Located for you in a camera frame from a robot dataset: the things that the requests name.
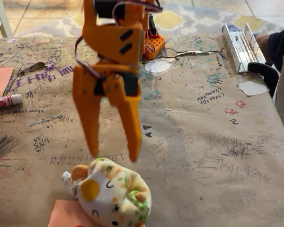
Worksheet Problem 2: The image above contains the plush cat toy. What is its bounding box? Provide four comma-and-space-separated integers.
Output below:
62, 157, 152, 227

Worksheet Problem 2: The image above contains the orange robot base block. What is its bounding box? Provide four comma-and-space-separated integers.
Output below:
143, 13, 166, 60

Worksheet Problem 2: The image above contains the dried brown leaf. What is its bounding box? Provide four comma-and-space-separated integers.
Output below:
19, 61, 48, 76

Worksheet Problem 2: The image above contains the scribbled brown paper table cover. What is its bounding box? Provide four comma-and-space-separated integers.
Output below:
0, 35, 284, 227

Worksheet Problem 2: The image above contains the red Crayola marker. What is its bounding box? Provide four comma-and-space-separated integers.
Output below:
0, 93, 24, 111

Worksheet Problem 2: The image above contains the orange paper sheet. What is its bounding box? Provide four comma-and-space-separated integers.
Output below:
47, 199, 86, 227
0, 66, 15, 99

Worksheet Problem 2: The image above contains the grey yellow patterned rug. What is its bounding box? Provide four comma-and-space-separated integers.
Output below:
14, 4, 275, 38

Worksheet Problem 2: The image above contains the torn white paper scrap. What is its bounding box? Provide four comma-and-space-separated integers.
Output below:
237, 79, 271, 96

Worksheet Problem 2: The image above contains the black chair armrest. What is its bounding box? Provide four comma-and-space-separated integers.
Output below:
247, 61, 280, 98

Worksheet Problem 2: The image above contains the seated person in dark clothes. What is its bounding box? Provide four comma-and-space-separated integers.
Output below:
255, 26, 284, 72

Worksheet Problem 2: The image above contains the servo cable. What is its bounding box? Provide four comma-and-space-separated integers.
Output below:
75, 35, 105, 80

